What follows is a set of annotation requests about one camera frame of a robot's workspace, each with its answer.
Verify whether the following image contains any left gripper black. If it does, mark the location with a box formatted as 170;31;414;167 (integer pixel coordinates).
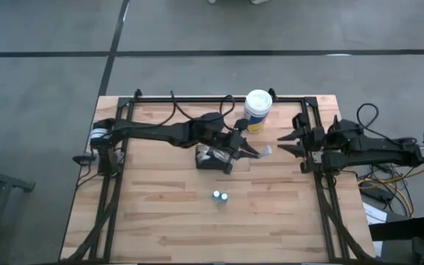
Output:
211;117;261;174

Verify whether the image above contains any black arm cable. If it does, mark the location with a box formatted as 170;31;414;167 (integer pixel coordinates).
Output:
169;91;237;132
356;102;419;146

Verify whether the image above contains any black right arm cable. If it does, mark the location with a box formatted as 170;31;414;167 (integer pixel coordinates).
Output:
356;102;419;146

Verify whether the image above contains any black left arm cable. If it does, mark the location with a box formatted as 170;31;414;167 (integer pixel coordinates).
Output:
169;91;237;132

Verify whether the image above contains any white blue wipes canister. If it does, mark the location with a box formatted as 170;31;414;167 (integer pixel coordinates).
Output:
242;88;274;135

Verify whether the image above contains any black wire rack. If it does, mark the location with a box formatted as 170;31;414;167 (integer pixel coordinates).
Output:
194;144;236;172

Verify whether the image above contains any black handle bracket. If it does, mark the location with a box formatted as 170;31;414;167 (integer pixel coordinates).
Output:
72;154;98;166

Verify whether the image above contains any white paper sheet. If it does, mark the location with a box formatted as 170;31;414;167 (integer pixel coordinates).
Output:
361;201;389;226

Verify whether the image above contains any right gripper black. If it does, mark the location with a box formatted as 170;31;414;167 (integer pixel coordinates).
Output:
276;112;326;174

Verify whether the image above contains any black power strip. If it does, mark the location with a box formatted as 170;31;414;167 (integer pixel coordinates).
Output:
365;186;395;202

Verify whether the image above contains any yellow cable bundle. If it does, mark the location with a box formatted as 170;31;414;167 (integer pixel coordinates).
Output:
357;169;424;219

